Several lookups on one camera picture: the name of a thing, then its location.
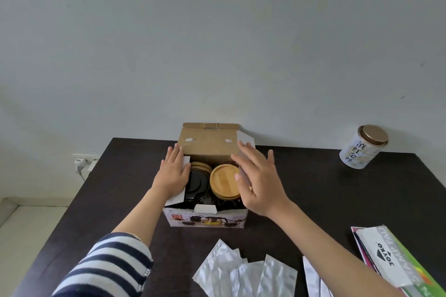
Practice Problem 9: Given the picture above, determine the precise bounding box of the person's right forearm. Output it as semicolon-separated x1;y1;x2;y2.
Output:
267;199;405;297

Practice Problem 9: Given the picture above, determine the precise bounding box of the pile of silver foil packets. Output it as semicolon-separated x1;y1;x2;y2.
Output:
192;239;334;297

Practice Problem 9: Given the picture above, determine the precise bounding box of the pink green paper package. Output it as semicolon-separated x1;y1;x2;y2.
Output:
351;225;446;297

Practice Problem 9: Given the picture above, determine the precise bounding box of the person's right hand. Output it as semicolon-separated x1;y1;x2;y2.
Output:
230;140;293;219

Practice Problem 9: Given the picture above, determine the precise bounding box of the white black small box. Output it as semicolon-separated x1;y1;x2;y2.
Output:
355;226;417;288

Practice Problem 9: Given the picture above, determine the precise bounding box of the person's left forearm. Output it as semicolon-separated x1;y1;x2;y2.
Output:
111;187;172;249

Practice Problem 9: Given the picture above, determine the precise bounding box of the person's left hand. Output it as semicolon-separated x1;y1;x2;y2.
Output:
151;143;191;200

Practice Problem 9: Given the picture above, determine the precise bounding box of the white tea tin gold lid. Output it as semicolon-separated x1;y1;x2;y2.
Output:
339;124;389;170

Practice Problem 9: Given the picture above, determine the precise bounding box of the red cardboard tea set box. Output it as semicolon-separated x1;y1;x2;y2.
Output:
163;123;256;228

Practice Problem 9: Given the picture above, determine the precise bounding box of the white wall socket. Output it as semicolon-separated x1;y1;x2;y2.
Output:
72;153;100;168

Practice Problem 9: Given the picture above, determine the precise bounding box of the striped shirt sleeve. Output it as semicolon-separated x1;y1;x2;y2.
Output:
52;232;154;297

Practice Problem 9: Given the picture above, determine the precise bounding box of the glass teapot with black lid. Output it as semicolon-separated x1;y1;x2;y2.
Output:
183;168;214;203

